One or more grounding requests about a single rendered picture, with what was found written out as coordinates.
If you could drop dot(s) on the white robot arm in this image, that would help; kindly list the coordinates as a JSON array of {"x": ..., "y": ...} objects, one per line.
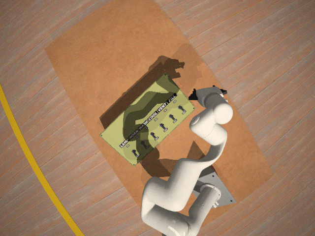
[{"x": 171, "y": 196}]

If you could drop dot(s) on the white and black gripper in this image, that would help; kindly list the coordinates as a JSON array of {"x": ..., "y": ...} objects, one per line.
[{"x": 200, "y": 94}]

